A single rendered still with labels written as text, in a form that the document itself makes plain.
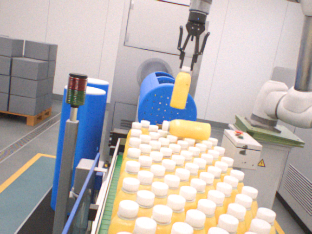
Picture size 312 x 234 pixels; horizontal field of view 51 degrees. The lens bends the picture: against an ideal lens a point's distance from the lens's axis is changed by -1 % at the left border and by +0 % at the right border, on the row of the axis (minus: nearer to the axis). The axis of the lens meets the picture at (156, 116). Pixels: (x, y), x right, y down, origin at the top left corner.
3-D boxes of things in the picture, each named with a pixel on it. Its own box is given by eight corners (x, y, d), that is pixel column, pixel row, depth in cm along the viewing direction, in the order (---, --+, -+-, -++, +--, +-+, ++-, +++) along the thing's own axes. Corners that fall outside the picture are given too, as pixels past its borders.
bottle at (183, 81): (166, 105, 143) (174, 68, 140) (178, 107, 146) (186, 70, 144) (175, 108, 137) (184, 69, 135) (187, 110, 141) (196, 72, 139)
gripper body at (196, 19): (206, 17, 140) (201, 38, 141) (187, 12, 140) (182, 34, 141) (210, 14, 133) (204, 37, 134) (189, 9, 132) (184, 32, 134)
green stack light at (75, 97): (86, 103, 114) (87, 89, 113) (82, 106, 107) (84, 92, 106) (67, 100, 113) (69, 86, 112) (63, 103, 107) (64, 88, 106)
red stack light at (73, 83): (87, 89, 113) (89, 78, 112) (84, 91, 106) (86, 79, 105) (69, 86, 112) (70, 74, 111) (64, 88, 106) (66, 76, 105)
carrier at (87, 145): (73, 220, 225) (97, 205, 251) (89, 96, 208) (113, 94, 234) (42, 206, 236) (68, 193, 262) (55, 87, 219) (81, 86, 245)
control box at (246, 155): (241, 154, 145) (246, 132, 143) (256, 170, 126) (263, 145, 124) (219, 150, 144) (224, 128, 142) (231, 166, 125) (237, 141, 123)
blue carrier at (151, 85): (173, 113, 246) (182, 75, 240) (189, 148, 160) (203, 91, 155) (136, 105, 244) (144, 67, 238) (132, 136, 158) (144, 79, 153)
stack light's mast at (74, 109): (83, 120, 115) (89, 74, 112) (80, 124, 108) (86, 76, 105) (65, 117, 114) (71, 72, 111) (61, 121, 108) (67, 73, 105)
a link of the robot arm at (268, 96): (262, 113, 205) (273, 79, 200) (287, 123, 191) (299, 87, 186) (245, 111, 196) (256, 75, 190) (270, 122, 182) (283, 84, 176)
